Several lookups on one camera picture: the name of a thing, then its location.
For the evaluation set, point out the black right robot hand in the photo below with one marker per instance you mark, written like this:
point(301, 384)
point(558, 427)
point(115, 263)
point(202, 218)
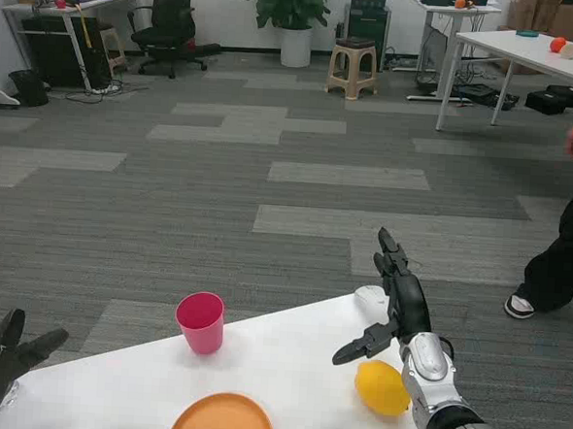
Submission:
point(410, 300)

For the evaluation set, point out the yellow lemon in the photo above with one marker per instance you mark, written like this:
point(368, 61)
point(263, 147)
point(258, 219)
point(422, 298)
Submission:
point(382, 388)

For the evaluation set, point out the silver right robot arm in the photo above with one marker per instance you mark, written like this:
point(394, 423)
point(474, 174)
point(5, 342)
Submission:
point(432, 379)

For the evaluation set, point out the clear crinkled plastic item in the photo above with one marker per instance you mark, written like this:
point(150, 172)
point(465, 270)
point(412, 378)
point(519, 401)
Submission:
point(13, 394)

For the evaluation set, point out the white computer mouse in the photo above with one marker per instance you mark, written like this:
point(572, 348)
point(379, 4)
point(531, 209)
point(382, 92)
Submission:
point(370, 297)

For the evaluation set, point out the person in black clothes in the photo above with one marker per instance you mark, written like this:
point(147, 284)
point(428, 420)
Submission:
point(566, 256)

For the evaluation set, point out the pink plastic cup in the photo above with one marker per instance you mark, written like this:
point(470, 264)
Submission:
point(202, 326)

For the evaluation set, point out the black flat bag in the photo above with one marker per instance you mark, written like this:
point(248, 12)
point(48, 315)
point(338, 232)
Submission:
point(478, 95)

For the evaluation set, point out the orange plastic plate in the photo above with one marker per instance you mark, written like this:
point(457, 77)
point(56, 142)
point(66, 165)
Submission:
point(225, 422)

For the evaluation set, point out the black hard case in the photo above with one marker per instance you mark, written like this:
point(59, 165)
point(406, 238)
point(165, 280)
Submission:
point(551, 100)

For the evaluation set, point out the beige plastic stool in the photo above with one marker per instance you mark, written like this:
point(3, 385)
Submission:
point(353, 46)

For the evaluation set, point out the white table with fruit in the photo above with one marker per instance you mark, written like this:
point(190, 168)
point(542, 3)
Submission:
point(510, 50)

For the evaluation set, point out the white plant pot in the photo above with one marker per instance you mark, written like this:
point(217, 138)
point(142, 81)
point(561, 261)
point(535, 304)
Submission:
point(296, 47)

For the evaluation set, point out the black cabinet with shelves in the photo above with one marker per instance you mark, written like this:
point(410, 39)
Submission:
point(368, 22)

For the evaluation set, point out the teal plate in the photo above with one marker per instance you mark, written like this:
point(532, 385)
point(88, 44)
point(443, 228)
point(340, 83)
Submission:
point(527, 33)

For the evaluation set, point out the white standing desk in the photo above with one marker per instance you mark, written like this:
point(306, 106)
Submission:
point(450, 9)

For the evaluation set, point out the orange round fruit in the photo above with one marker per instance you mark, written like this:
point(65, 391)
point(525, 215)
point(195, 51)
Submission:
point(557, 45)

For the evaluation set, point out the cream round item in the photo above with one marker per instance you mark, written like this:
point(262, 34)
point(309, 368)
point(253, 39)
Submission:
point(571, 51)

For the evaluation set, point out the orange fruit on desk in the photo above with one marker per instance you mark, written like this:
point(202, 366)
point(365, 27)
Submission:
point(460, 3)

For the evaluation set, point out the black under-desk cabinet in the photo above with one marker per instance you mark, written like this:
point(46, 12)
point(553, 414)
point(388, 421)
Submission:
point(53, 54)

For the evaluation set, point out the brown cardboard boxes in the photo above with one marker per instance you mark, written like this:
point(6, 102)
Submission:
point(561, 17)

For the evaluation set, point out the green potted plant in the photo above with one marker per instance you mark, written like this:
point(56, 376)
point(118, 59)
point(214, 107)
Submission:
point(287, 3)

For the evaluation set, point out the black office chair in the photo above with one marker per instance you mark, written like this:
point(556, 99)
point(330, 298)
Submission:
point(169, 22)

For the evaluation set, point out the white desk with monitor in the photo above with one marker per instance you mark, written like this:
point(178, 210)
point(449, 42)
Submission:
point(102, 0)

